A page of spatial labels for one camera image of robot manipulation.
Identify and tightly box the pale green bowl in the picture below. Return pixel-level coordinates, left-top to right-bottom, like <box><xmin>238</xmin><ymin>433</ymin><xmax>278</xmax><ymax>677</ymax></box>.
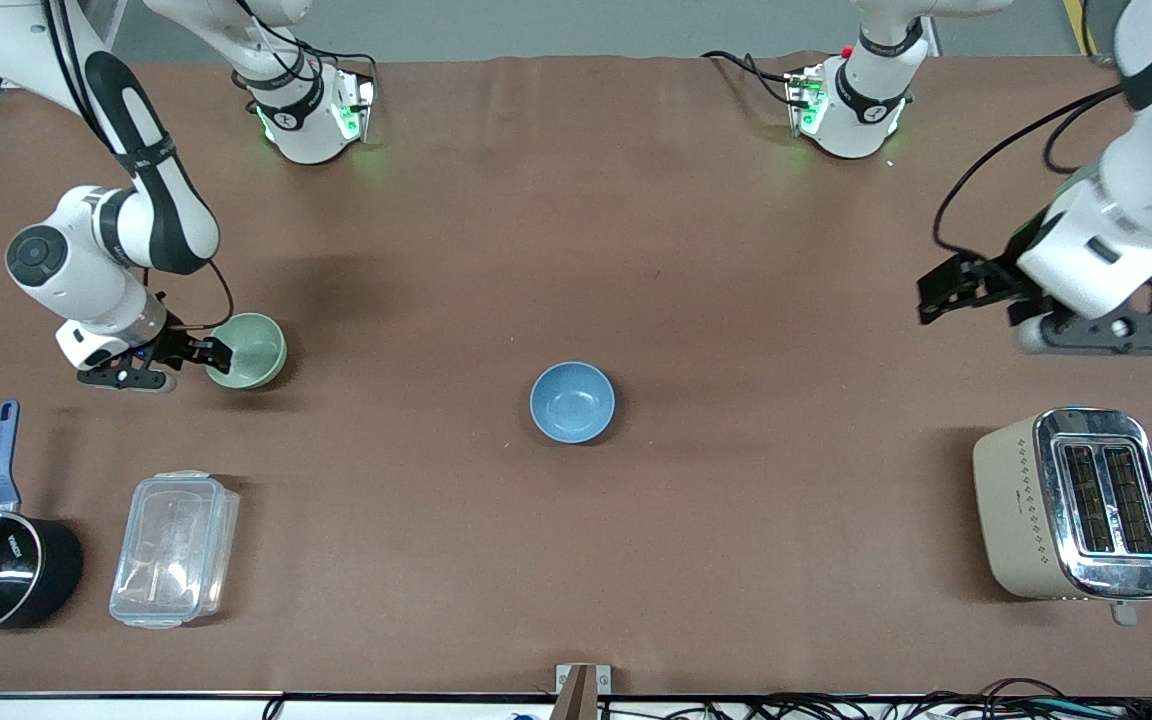
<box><xmin>203</xmin><ymin>312</ymin><xmax>288</xmax><ymax>390</ymax></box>

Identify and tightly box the clear plastic food container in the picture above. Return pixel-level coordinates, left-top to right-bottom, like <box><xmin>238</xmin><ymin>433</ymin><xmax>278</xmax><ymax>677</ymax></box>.
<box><xmin>109</xmin><ymin>471</ymin><xmax>241</xmax><ymax>630</ymax></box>

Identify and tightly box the black saucepan with blue handle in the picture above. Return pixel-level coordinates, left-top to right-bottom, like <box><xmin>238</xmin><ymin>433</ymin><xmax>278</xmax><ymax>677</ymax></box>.
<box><xmin>0</xmin><ymin>399</ymin><xmax>85</xmax><ymax>637</ymax></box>

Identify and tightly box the black left base cable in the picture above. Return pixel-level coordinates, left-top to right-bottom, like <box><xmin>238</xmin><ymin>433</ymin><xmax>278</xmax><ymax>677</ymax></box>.
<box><xmin>701</xmin><ymin>50</ymin><xmax>799</xmax><ymax>106</ymax></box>

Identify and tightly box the large table cover cloth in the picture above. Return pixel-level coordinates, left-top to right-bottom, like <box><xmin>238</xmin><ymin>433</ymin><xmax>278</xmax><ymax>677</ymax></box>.
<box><xmin>0</xmin><ymin>52</ymin><xmax>1152</xmax><ymax>698</ymax></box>

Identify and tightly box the metal table edge bracket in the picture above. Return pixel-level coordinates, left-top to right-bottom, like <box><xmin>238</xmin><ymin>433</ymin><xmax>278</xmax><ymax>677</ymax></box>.
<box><xmin>555</xmin><ymin>664</ymin><xmax>612</xmax><ymax>720</ymax></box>

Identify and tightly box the left base connector box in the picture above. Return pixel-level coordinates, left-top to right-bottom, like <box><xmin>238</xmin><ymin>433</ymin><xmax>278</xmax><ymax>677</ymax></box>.
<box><xmin>785</xmin><ymin>68</ymin><xmax>829</xmax><ymax>137</ymax></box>

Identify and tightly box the right base connector box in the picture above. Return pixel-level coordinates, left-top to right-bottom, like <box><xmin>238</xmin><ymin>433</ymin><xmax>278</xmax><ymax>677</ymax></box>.
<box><xmin>334</xmin><ymin>72</ymin><xmax>377</xmax><ymax>143</ymax></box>

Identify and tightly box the light blue bowl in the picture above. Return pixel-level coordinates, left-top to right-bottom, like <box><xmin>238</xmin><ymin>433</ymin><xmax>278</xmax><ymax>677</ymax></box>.
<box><xmin>530</xmin><ymin>361</ymin><xmax>616</xmax><ymax>445</ymax></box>

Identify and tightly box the base connector box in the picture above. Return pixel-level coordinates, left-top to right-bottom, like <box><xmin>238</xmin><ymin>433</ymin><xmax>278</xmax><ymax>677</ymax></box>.
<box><xmin>785</xmin><ymin>68</ymin><xmax>829</xmax><ymax>137</ymax></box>
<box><xmin>334</xmin><ymin>72</ymin><xmax>377</xmax><ymax>143</ymax></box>

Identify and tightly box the tangled black cable bundle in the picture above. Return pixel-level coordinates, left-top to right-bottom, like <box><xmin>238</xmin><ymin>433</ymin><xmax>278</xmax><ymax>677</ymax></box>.
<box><xmin>596</xmin><ymin>678</ymin><xmax>1152</xmax><ymax>720</ymax></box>

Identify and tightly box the black base cable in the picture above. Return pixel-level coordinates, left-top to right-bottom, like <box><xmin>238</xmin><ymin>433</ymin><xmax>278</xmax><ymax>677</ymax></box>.
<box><xmin>281</xmin><ymin>38</ymin><xmax>379</xmax><ymax>86</ymax></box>
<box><xmin>701</xmin><ymin>50</ymin><xmax>799</xmax><ymax>106</ymax></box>

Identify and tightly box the short looped left arm cable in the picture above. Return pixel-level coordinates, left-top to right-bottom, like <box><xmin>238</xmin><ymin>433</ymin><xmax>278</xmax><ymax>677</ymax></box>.
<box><xmin>1041</xmin><ymin>92</ymin><xmax>1127</xmax><ymax>176</ymax></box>

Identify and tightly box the beige and chrome toaster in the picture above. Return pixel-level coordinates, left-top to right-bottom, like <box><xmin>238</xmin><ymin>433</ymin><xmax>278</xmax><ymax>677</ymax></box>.
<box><xmin>972</xmin><ymin>407</ymin><xmax>1152</xmax><ymax>627</ymax></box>

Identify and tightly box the black right base cable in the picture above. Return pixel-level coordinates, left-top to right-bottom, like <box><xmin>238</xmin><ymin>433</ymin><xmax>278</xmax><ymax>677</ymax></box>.
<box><xmin>281</xmin><ymin>38</ymin><xmax>379</xmax><ymax>86</ymax></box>

